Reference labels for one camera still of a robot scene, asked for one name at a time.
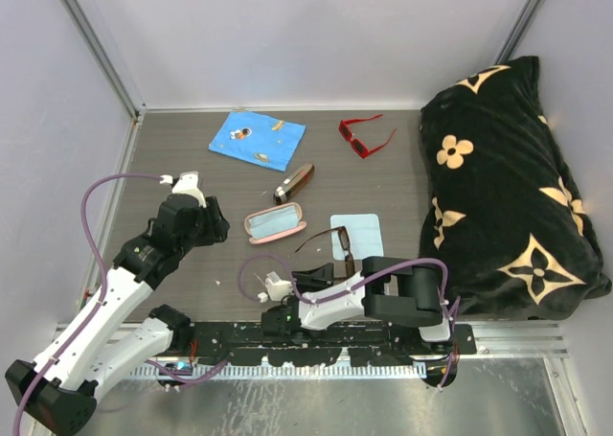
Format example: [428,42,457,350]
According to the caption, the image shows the tortoiseshell brown sunglasses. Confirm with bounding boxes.
[294,225,355,279]

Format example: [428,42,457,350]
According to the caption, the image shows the pink glasses case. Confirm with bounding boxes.
[243,202,307,245]

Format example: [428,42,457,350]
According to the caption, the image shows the light blue cloth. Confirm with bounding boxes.
[329,214,384,260]
[249,206,299,240]

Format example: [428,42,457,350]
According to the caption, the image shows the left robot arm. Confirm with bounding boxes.
[5,194,230,435]

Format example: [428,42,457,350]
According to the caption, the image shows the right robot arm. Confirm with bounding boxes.
[261,256,459,355]

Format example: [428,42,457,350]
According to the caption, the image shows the red sunglasses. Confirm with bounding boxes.
[338,114,397,159]

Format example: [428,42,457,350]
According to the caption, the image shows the brown striped glasses case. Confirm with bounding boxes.
[273,163,315,205]

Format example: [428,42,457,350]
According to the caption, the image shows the blue cartoon print cloth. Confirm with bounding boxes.
[208,111,307,172]

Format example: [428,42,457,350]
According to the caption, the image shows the black floral plush pillow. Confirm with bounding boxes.
[420,56,612,320]

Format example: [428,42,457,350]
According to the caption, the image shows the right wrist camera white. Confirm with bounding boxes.
[257,271,293,303]

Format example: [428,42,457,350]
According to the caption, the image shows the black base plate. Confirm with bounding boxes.
[161,321,477,367]

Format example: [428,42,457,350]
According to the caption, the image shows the aluminium front rail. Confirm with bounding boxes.
[66,323,569,381]

